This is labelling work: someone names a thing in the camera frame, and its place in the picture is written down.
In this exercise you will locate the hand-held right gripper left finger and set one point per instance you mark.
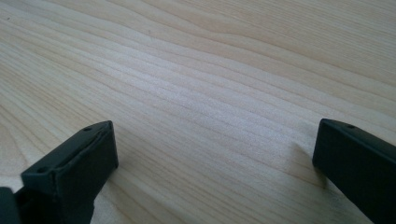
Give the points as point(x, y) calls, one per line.
point(77, 161)

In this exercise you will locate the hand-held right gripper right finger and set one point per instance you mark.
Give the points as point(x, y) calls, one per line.
point(358, 161)

